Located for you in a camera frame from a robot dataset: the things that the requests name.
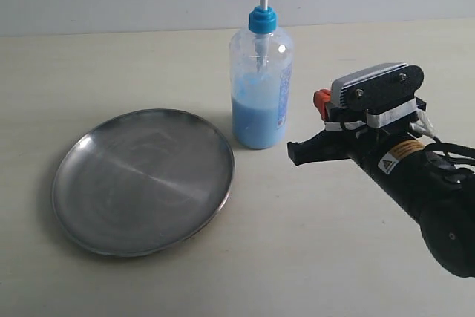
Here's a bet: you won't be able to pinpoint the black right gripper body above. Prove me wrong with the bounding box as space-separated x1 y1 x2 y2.
321 98 442 198

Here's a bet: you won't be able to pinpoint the blue pump soap bottle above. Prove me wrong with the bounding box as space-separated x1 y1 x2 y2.
229 0 294 149

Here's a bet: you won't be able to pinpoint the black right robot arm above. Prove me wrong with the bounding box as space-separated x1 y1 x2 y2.
287 89 474 278

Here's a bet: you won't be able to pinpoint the round stainless steel plate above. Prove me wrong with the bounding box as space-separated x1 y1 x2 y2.
51 108 235 258

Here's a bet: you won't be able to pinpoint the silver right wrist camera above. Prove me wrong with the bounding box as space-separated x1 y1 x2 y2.
330 62 425 128

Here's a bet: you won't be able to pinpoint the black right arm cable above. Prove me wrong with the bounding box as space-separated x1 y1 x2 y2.
415 108 475 180

